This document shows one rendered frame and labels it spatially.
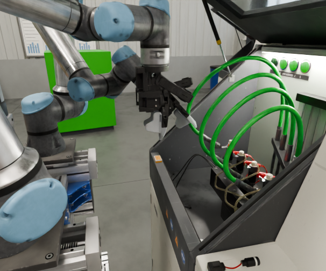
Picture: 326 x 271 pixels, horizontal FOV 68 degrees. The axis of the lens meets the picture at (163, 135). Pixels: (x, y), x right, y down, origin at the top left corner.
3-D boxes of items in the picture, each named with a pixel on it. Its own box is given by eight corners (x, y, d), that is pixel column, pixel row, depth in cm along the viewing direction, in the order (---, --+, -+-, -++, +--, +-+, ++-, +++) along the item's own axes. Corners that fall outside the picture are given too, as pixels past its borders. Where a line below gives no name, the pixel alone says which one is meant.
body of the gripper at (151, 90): (136, 107, 71) (134, 64, 66) (164, 105, 72) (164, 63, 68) (139, 114, 64) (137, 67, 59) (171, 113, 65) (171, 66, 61)
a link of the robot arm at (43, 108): (19, 129, 97) (12, 95, 93) (49, 120, 108) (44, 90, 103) (37, 135, 91) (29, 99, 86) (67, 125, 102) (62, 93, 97)
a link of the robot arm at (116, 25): (84, 42, 55) (121, 42, 63) (117, 42, 48) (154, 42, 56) (80, 2, 52) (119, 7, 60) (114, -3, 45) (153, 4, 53)
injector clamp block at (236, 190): (208, 198, 106) (211, 166, 100) (229, 194, 108) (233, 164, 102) (250, 263, 75) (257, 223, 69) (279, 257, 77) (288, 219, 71)
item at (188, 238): (150, 179, 127) (150, 152, 121) (158, 178, 128) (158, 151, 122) (186, 292, 70) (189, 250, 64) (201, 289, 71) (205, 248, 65)
